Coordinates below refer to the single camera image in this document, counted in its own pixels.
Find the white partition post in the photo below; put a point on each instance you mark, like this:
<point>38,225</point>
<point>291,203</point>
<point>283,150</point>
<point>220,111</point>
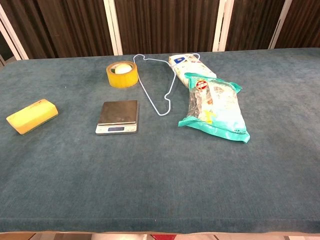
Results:
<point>113,27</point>
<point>12,30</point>
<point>223,25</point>
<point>280,25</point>

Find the silver digital kitchen scale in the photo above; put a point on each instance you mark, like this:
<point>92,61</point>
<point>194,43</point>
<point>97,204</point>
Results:
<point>119,112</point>

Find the teal table cloth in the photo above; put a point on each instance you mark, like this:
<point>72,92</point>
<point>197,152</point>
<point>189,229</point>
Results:
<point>160,175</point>

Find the white printed paper package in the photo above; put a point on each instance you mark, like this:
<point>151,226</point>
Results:
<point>193,68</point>

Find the white egg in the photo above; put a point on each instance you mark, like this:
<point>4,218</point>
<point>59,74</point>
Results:
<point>122,68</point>

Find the yellow tape roll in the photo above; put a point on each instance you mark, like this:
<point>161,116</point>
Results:
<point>123,78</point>

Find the yellow sponge block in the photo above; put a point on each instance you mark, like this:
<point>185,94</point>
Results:
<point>31,117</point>

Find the teal clear snack bag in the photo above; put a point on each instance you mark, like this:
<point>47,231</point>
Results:
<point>216,107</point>

